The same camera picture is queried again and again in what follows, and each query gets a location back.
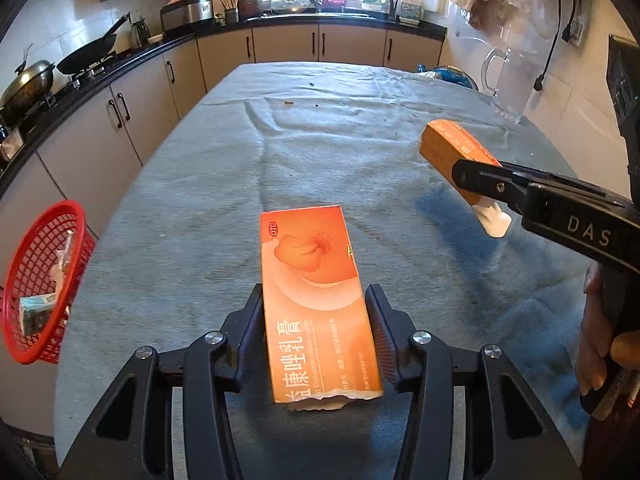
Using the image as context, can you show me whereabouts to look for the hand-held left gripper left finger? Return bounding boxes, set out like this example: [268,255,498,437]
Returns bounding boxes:
[57,282,266,480]

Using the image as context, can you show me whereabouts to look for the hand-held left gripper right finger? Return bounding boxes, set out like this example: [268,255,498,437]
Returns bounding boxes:
[365,282,583,480]

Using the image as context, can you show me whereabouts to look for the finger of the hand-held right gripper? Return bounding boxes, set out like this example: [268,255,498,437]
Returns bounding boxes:
[450,157,551,217]

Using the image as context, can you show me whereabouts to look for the small orange cardboard box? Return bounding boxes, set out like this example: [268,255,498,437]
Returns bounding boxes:
[417,119,512,238]

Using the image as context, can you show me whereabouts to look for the large orange cardboard box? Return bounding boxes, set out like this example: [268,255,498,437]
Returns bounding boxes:
[259,205,385,412]

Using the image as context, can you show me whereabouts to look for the red plastic mesh basket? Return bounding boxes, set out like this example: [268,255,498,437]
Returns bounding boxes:
[0,200,97,365]

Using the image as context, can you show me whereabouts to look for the person's right hand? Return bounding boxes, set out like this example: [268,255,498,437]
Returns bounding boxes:
[575,265,640,396]

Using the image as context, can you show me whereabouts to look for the clear glass pitcher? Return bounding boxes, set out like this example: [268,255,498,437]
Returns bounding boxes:
[481,46,538,125]

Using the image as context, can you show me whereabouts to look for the blue plastic item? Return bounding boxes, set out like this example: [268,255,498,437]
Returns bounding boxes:
[417,64,481,92]

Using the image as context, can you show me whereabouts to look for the grey tablecloth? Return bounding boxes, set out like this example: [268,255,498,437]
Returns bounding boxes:
[52,62,601,480]

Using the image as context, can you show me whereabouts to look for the utensil holder by sink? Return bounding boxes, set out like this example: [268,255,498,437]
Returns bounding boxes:
[387,0,423,25]

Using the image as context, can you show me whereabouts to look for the teal packet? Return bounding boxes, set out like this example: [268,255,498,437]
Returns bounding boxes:
[20,294,57,335]

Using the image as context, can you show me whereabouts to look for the grey kitchen base cabinets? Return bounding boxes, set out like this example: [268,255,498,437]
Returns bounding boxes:
[0,27,446,441]

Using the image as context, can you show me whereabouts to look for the glass pot lid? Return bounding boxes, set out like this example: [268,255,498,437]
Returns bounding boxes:
[270,0,313,15]

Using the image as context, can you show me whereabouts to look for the black kitchen countertop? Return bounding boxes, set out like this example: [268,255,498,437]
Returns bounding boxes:
[0,10,448,196]

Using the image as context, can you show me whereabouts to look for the gas stove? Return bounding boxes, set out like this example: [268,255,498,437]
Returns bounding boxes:
[50,50,132,92]

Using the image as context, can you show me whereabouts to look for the black and silver cooker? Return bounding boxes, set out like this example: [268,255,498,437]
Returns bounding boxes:
[160,0,215,36]

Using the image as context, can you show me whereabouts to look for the black frying pan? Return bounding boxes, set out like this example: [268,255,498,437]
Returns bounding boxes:
[56,12,132,75]

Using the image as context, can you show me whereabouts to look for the wok with metal lid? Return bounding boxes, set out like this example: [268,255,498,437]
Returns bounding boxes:
[0,59,56,111]

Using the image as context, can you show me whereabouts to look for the black power cable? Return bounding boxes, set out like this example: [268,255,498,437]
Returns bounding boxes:
[532,0,576,93]

